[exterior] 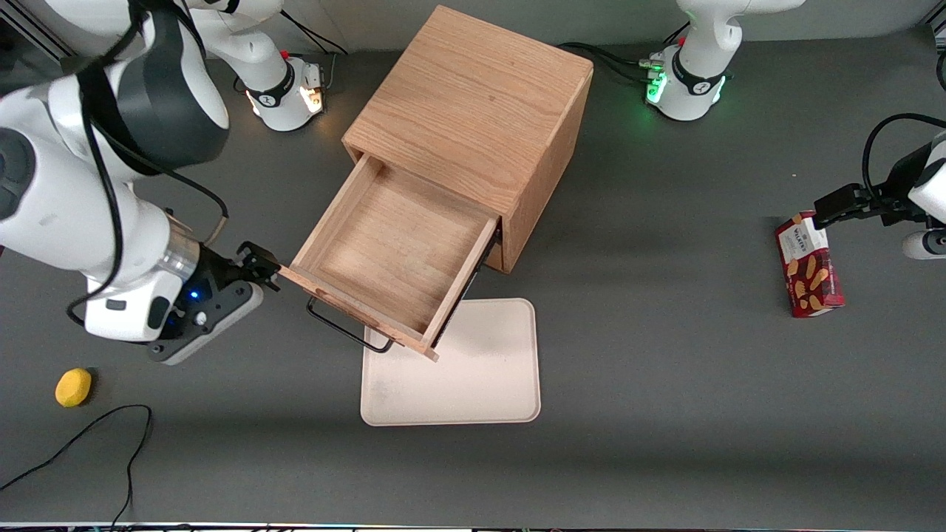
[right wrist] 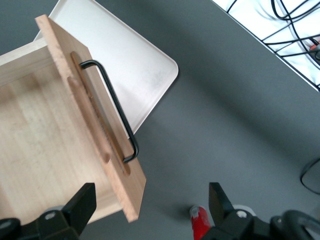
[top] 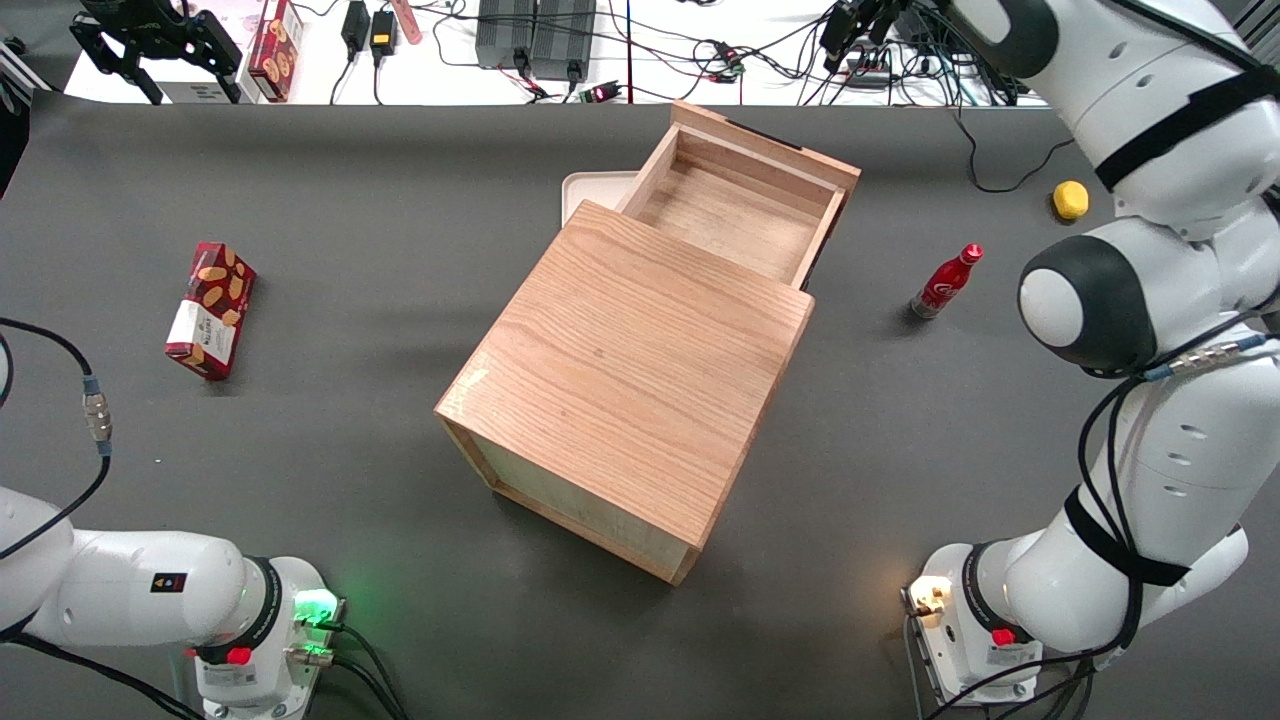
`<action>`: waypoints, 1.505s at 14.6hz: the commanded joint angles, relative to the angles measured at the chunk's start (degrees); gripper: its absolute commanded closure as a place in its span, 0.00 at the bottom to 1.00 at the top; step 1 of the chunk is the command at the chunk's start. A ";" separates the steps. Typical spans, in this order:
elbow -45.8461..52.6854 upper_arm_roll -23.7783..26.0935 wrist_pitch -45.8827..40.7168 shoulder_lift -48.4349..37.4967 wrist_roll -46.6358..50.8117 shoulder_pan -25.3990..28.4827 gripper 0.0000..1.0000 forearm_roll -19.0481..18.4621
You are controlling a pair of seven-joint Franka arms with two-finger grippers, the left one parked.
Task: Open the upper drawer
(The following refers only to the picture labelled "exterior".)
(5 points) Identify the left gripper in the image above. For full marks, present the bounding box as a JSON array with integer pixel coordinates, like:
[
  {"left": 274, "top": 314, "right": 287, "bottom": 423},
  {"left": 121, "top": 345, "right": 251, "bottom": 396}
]
[{"left": 814, "top": 144, "right": 946, "bottom": 259}]

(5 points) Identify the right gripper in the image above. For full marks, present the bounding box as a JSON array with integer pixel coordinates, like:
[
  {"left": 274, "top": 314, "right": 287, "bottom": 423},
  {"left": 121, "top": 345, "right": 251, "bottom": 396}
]
[{"left": 146, "top": 242, "right": 282, "bottom": 365}]

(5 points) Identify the black metal drawer handle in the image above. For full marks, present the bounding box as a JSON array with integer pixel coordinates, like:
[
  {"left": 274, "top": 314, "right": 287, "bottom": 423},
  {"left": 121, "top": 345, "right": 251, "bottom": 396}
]
[{"left": 307, "top": 296, "right": 396, "bottom": 354}]

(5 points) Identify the oak wooden drawer cabinet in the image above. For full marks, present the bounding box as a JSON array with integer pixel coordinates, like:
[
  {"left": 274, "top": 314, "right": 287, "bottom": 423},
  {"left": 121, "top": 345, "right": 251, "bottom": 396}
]
[{"left": 341, "top": 4, "right": 594, "bottom": 274}]

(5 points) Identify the red tartan shortbread box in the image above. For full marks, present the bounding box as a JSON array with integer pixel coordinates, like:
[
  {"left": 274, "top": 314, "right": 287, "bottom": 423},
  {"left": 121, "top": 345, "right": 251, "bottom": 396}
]
[{"left": 775, "top": 211, "right": 845, "bottom": 319}]

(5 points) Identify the yellow lemon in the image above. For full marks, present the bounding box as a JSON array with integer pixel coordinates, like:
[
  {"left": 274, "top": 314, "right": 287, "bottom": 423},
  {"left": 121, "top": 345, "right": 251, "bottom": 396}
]
[{"left": 55, "top": 368, "right": 93, "bottom": 408}]

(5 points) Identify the beige plastic tray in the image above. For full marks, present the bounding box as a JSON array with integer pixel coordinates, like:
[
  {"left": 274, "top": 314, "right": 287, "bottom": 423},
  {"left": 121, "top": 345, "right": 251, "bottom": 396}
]
[{"left": 360, "top": 298, "right": 542, "bottom": 427}]

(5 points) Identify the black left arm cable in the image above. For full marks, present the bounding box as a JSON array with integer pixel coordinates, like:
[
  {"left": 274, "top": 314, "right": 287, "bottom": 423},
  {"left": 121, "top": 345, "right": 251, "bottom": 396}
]
[{"left": 862, "top": 113, "right": 946, "bottom": 211}]

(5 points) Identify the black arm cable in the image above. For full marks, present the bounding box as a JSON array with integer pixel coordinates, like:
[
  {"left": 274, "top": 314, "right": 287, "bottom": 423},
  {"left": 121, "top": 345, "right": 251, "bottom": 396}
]
[
  {"left": 862, "top": 113, "right": 946, "bottom": 211},
  {"left": 67, "top": 0, "right": 230, "bottom": 330}
]

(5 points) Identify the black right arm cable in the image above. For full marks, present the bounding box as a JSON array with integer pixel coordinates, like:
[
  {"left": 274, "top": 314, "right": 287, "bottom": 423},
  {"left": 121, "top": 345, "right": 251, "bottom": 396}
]
[{"left": 67, "top": 0, "right": 230, "bottom": 330}]

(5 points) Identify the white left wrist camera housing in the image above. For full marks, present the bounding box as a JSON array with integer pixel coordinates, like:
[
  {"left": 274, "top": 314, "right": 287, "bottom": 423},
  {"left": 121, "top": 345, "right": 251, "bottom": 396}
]
[{"left": 911, "top": 164, "right": 946, "bottom": 222}]

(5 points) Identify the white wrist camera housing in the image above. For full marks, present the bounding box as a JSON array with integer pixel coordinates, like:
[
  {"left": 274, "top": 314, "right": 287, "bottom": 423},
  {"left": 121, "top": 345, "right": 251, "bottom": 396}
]
[
  {"left": 911, "top": 164, "right": 946, "bottom": 222},
  {"left": 85, "top": 272, "right": 183, "bottom": 342}
]

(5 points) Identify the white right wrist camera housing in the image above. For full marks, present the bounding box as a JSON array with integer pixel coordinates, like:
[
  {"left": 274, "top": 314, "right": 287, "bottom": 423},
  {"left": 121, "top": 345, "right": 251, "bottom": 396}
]
[{"left": 85, "top": 272, "right": 183, "bottom": 342}]

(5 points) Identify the black right base cable bundle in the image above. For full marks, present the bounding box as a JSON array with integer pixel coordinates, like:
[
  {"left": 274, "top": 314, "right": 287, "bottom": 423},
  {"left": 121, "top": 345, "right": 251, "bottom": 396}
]
[{"left": 281, "top": 11, "right": 352, "bottom": 93}]

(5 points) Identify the black base cable bundle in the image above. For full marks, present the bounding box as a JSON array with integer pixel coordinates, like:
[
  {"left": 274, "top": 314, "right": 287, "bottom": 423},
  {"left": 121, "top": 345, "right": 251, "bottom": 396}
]
[
  {"left": 281, "top": 11, "right": 352, "bottom": 93},
  {"left": 558, "top": 41, "right": 666, "bottom": 86}
]

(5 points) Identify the thin black table cable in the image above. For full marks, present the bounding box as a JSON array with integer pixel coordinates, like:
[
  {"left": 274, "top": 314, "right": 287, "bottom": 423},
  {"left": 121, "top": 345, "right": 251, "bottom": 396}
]
[{"left": 0, "top": 404, "right": 154, "bottom": 529}]

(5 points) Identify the black left base cable bundle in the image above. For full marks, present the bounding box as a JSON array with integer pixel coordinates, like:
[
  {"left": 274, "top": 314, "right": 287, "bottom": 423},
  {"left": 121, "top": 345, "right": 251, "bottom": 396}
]
[{"left": 558, "top": 41, "right": 666, "bottom": 86}]

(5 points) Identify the aluminium frame profile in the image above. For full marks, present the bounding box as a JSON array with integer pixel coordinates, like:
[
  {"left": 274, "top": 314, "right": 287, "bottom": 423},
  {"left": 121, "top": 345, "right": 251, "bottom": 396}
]
[{"left": 0, "top": 11, "right": 71, "bottom": 60}]

